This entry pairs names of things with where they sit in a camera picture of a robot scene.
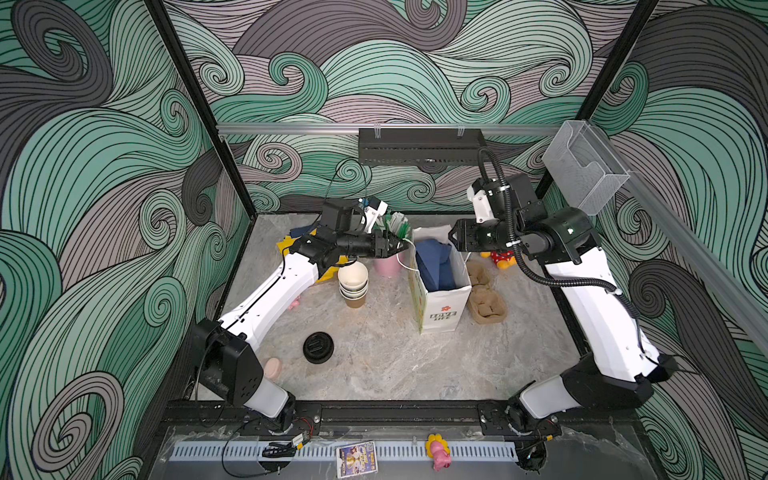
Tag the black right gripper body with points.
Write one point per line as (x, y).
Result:
(485, 234)

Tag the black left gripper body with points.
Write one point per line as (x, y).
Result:
(359, 244)

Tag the white paper takeout bag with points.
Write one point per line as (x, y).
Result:
(440, 311)

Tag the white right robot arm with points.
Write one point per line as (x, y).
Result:
(563, 250)

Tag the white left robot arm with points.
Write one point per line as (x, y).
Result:
(227, 346)

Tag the pink cup holder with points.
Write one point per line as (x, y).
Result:
(388, 267)

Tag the green white wrapped straws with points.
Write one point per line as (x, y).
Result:
(398, 224)

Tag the yellow red plush toy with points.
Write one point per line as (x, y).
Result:
(502, 261)

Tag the stack of paper cups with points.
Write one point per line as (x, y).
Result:
(353, 284)

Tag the brown pulp cup carrier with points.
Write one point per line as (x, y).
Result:
(485, 304)

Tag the dark blue napkin stack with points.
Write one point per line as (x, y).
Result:
(298, 232)

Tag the stack of black lids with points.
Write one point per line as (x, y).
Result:
(318, 348)

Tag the pink figurine toy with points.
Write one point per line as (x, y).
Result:
(438, 451)

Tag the colourful picture card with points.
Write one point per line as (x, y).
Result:
(356, 460)

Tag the black wall shelf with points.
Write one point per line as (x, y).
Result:
(392, 146)

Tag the clear plastic wall holder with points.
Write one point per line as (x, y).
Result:
(585, 166)

